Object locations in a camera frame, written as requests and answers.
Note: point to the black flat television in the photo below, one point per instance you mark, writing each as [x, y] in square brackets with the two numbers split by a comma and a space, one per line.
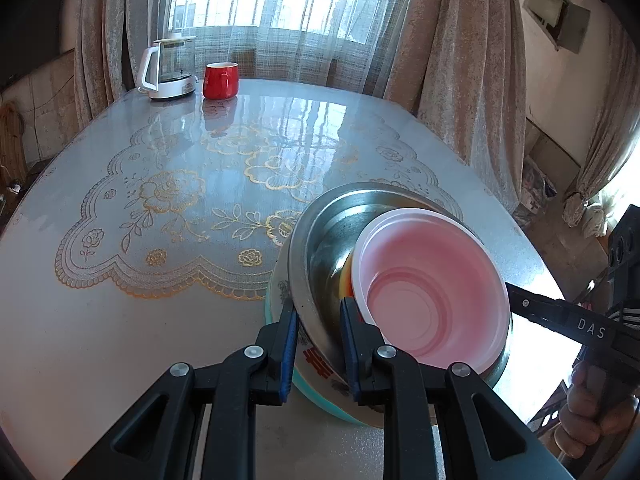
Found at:
[40, 25]

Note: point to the white dragon-patterned plate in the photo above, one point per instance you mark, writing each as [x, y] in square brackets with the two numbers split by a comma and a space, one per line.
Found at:
[315, 360]

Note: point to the wooden chair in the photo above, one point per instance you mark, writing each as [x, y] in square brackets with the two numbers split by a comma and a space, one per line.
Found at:
[243, 65]

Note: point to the patterned fabric bundle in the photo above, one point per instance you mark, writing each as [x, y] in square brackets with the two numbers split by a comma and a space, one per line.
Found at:
[537, 190]

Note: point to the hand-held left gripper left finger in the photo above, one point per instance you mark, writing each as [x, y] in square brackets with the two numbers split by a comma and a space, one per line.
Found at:
[287, 355]

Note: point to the beige curtain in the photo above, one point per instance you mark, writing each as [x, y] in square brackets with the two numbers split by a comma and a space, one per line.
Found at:
[110, 35]
[610, 135]
[465, 85]

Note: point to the grey wall fuse box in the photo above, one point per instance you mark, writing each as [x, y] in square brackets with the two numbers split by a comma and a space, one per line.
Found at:
[555, 0]

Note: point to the person's right forearm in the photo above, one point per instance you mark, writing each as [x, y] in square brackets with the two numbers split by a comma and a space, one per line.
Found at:
[627, 317]

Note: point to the stainless steel bowl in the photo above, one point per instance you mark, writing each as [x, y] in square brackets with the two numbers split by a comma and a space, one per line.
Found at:
[325, 240]

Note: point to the white sheer curtain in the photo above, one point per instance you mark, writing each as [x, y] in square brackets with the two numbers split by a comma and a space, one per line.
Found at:
[300, 60]

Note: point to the person's right hand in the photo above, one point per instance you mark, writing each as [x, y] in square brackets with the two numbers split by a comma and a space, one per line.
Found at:
[585, 425]

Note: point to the white glass kettle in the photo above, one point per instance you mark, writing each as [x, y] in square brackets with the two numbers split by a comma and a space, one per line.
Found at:
[167, 87]

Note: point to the red mug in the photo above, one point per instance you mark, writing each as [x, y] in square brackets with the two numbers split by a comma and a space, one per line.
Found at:
[220, 82]

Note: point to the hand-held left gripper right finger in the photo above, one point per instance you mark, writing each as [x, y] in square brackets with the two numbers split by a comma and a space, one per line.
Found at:
[350, 350]

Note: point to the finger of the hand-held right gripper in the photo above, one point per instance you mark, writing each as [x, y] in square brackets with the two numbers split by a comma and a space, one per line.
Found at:
[560, 312]

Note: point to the red plastic bowl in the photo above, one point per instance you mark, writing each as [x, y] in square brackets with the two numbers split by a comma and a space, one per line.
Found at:
[425, 285]

